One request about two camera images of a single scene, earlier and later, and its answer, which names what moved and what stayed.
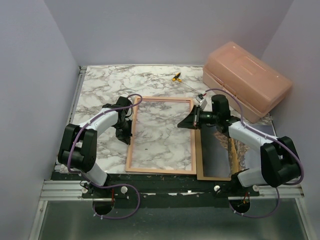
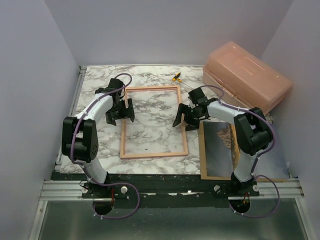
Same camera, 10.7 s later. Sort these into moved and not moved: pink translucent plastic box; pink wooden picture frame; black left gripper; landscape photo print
Moved: black left gripper; pink wooden picture frame
Not moved: pink translucent plastic box; landscape photo print
